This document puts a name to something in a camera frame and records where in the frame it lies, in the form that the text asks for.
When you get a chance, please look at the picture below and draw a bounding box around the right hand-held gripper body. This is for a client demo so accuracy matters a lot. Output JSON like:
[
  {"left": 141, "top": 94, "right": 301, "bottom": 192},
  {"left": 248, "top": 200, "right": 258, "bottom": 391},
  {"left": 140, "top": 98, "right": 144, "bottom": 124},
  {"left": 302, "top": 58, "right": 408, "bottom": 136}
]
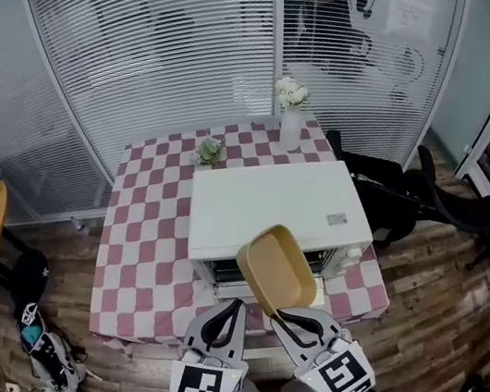
[{"left": 289, "top": 329, "right": 380, "bottom": 392}]

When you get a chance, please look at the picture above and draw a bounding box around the clear plastic bottle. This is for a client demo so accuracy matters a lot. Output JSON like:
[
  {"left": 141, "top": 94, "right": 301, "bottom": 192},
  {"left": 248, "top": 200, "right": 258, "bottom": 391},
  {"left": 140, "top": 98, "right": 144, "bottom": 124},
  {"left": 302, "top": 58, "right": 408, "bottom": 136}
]
[{"left": 69, "top": 213, "right": 92, "bottom": 239}]

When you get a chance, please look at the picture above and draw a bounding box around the yellow rectangular tray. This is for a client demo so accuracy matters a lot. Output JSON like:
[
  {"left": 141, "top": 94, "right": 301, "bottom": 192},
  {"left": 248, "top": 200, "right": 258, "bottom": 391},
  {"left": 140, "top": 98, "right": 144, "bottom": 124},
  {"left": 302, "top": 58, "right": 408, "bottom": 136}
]
[{"left": 231, "top": 219, "right": 322, "bottom": 321}]

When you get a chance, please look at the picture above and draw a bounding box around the small pale flower sprig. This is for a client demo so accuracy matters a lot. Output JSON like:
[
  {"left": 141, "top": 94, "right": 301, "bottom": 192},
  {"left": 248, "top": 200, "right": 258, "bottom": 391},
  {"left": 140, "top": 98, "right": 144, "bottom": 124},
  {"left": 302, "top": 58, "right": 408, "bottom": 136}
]
[{"left": 188, "top": 133, "right": 229, "bottom": 170}]

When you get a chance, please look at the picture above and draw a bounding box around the pink white checkered tablecloth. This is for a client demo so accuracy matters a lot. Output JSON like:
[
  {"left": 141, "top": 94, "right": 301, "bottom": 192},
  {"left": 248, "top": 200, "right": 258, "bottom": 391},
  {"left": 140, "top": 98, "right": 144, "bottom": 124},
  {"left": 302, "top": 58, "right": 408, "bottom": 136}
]
[{"left": 57, "top": 101, "right": 393, "bottom": 369}]

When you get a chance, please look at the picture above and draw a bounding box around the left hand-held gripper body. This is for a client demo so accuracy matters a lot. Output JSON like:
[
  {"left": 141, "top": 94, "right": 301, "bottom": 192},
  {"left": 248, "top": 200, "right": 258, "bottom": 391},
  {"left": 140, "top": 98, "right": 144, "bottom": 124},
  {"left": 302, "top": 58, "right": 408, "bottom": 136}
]
[{"left": 162, "top": 336, "right": 255, "bottom": 392}]

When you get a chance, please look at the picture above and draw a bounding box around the teal cloth item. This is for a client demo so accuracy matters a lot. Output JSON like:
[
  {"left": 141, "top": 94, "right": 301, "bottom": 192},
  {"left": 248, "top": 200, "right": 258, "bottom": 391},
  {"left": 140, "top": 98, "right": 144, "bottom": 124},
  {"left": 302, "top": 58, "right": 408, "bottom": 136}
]
[{"left": 18, "top": 323, "right": 43, "bottom": 353}]

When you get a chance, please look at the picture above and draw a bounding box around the white window blind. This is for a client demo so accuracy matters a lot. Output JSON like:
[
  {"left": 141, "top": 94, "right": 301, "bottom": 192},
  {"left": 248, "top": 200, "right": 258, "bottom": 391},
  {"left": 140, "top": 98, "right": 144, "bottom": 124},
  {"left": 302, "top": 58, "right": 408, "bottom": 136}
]
[
  {"left": 27, "top": 0, "right": 320, "bottom": 218},
  {"left": 271, "top": 0, "right": 490, "bottom": 184},
  {"left": 0, "top": 0, "right": 115, "bottom": 229}
]

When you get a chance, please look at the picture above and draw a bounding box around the white microwave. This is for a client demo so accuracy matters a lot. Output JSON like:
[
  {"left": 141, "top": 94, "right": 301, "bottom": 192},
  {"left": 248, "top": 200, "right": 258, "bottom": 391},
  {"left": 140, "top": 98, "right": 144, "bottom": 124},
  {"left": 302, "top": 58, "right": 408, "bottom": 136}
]
[{"left": 174, "top": 141, "right": 385, "bottom": 328}]

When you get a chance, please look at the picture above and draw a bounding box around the gray backpack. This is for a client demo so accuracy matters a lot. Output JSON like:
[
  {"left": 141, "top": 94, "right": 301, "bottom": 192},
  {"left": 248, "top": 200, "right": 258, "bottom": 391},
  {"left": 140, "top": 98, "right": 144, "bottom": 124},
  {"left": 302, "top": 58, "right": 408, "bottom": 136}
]
[{"left": 13, "top": 293, "right": 92, "bottom": 392}]

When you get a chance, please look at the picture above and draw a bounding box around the white paper notice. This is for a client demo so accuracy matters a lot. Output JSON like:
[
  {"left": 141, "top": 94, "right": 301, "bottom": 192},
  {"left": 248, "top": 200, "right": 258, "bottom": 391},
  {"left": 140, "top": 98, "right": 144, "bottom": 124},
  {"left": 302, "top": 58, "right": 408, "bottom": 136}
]
[{"left": 380, "top": 0, "right": 441, "bottom": 47}]

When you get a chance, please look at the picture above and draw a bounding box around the black cap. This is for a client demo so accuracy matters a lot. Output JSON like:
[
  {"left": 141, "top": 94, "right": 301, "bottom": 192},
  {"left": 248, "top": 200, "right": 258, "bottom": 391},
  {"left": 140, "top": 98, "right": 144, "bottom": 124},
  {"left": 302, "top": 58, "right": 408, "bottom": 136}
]
[{"left": 4, "top": 246, "right": 55, "bottom": 307}]

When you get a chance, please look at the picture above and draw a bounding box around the black white patterned tag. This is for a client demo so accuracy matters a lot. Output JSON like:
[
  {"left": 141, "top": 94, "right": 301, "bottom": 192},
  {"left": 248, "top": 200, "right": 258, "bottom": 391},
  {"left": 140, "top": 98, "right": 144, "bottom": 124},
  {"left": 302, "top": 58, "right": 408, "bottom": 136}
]
[{"left": 18, "top": 301, "right": 43, "bottom": 330}]

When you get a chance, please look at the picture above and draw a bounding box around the black office chair with headrest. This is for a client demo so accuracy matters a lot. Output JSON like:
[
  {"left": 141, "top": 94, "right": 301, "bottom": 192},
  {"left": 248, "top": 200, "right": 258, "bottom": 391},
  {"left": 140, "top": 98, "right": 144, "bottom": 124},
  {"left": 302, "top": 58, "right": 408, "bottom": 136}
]
[{"left": 325, "top": 102, "right": 490, "bottom": 263}]

